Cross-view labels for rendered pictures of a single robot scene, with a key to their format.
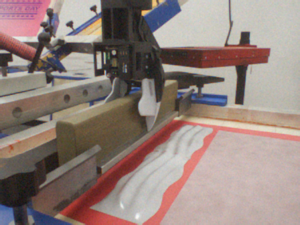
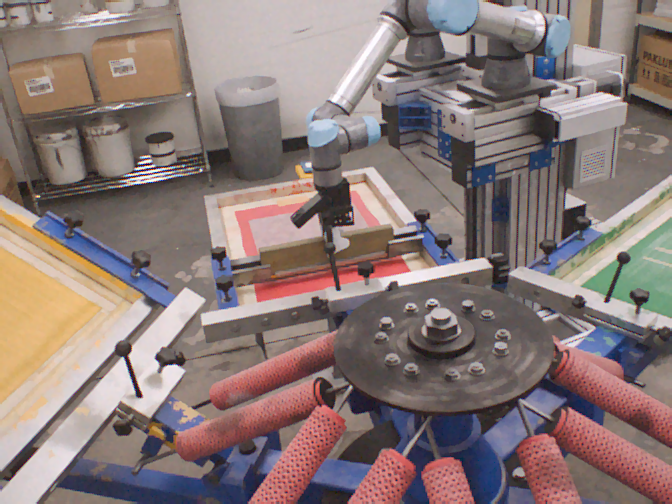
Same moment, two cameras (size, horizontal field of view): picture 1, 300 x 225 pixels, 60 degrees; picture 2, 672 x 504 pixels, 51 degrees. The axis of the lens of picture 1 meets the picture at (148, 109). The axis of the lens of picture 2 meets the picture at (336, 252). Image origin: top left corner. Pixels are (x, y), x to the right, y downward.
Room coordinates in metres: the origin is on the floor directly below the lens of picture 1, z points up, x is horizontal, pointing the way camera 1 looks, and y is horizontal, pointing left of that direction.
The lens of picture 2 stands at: (1.38, 1.36, 1.88)
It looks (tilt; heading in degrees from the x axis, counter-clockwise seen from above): 28 degrees down; 234
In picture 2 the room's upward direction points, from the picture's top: 6 degrees counter-clockwise
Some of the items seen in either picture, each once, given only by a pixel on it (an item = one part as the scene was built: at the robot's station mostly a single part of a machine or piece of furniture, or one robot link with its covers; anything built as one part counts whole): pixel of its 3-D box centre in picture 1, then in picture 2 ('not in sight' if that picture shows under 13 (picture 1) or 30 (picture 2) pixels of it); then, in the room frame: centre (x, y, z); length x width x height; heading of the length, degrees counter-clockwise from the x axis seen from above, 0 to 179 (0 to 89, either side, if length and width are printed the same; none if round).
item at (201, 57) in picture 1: (209, 55); not in sight; (1.62, -0.37, 1.06); 0.61 x 0.46 x 0.12; 125
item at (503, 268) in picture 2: not in sight; (493, 269); (0.23, 0.40, 1.02); 0.07 x 0.06 x 0.07; 65
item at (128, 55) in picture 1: (127, 40); (333, 203); (0.42, 0.03, 1.15); 0.09 x 0.08 x 0.12; 155
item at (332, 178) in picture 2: not in sight; (327, 174); (0.43, 0.03, 1.23); 0.08 x 0.08 x 0.05
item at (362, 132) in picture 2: not in sight; (352, 133); (0.33, 0.02, 1.31); 0.11 x 0.11 x 0.08; 88
